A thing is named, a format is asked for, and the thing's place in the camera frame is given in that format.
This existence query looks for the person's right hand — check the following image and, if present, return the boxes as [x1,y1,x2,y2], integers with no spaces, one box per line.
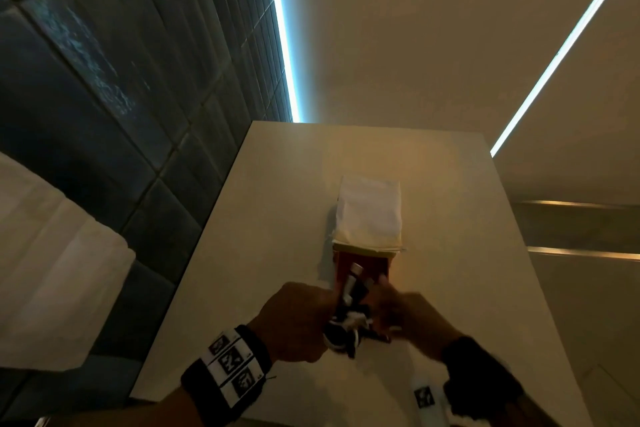
[362,274,463,364]

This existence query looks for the person's left hand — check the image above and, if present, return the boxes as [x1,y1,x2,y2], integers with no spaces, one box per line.
[247,281,342,365]

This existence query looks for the bundle of black white cables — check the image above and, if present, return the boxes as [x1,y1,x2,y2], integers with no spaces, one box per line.
[322,276,392,360]

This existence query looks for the person's left forearm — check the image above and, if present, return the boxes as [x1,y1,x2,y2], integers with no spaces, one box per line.
[47,386,206,427]

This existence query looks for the black left wristband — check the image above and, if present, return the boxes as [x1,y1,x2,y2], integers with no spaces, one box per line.
[179,324,275,427]

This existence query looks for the black wristband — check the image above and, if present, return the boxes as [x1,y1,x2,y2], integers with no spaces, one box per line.
[441,335,526,420]
[179,324,275,427]

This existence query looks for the black right wristband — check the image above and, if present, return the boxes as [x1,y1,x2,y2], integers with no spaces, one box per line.
[441,335,526,420]

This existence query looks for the metal trim strip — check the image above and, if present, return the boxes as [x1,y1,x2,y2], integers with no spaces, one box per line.
[519,199,629,209]
[527,246,640,262]

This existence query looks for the white cushion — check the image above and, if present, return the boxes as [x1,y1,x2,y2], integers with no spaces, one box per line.
[0,151,137,372]

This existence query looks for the blue LED light strip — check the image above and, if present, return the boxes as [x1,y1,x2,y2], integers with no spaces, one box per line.
[263,0,302,123]
[489,0,640,158]

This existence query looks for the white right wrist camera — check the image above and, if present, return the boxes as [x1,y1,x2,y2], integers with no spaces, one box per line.
[409,375,451,427]

